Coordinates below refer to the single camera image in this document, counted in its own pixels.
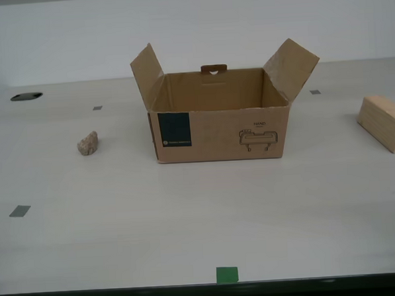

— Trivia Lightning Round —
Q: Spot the light wooden block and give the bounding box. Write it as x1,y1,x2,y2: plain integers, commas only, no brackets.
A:
355,94,395,156

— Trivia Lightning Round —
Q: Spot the open brown cardboard box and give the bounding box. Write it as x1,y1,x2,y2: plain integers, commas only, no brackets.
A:
128,34,326,167

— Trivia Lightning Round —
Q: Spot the small speckled pinkish rock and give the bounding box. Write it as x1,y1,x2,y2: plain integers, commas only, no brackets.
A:
75,130,103,158

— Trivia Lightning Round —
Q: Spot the black table edge trim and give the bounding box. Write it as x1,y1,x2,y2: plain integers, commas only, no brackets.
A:
0,271,395,296

